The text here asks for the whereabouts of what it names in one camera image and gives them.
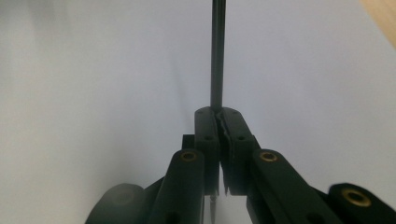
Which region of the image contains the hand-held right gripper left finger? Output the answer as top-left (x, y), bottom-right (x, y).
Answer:
top-left (181, 105), bottom-right (221, 196)

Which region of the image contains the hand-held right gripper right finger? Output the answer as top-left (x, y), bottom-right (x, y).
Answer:
top-left (218, 106), bottom-right (262, 196)

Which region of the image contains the thin black cosmetic pencil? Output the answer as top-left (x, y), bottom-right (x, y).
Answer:
top-left (209, 0), bottom-right (228, 224)

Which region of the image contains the white table cover sheet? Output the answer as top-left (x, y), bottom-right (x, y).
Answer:
top-left (0, 0), bottom-right (396, 224)

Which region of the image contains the wooden table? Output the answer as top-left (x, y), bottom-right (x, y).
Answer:
top-left (358, 0), bottom-right (396, 51)

